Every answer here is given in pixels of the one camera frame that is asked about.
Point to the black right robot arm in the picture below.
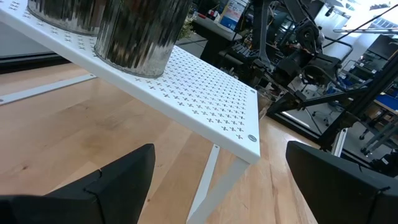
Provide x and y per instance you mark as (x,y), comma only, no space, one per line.
(308,32)

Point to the blue white box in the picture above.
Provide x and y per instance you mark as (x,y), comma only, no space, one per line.
(234,14)

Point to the backlit black keyboard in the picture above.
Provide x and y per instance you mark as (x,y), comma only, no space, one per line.
(245,53)

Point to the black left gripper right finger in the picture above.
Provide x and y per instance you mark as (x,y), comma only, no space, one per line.
(342,193)

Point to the white perforated metal shelf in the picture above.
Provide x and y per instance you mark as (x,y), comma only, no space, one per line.
(202,93)

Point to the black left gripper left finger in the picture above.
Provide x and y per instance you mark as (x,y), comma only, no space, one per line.
(93,199)

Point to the silver cylindrical candle holder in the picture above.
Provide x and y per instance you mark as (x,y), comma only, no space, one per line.
(62,15)
(140,37)

